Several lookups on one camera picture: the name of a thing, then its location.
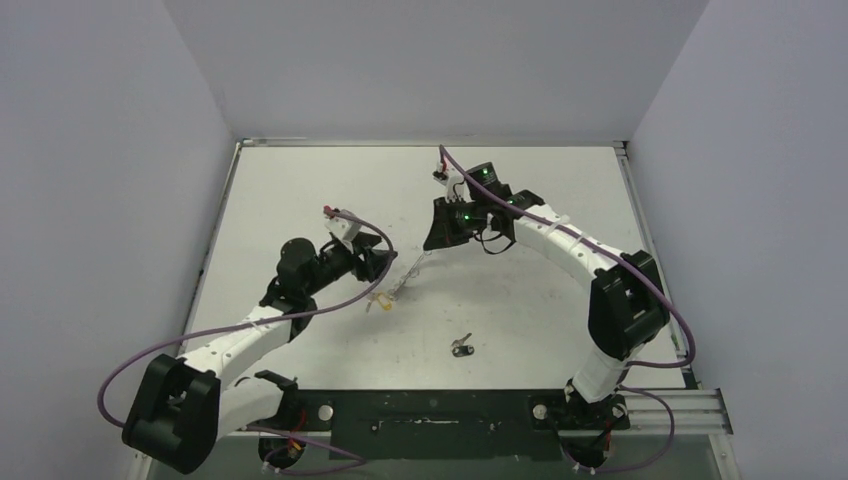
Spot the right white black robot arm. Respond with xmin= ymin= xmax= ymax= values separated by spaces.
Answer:
xmin=423 ymin=190 xmax=670 ymax=429

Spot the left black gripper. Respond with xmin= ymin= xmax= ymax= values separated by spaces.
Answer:
xmin=304 ymin=233 xmax=397 ymax=297

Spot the key with black head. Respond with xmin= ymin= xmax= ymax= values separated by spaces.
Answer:
xmin=450 ymin=332 xmax=475 ymax=358

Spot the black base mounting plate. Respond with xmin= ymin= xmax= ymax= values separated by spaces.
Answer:
xmin=258 ymin=389 xmax=630 ymax=461

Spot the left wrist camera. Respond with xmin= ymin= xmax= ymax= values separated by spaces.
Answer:
xmin=325 ymin=211 xmax=361 ymax=248

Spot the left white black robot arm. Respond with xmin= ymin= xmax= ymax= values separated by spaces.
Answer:
xmin=121 ymin=224 xmax=397 ymax=474

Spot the key with yellow tag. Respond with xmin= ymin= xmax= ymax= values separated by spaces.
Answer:
xmin=365 ymin=292 xmax=394 ymax=313

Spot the aluminium frame rail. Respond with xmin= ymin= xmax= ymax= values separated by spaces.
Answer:
xmin=135 ymin=389 xmax=733 ymax=439

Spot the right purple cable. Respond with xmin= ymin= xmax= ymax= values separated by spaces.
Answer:
xmin=437 ymin=144 xmax=697 ymax=476

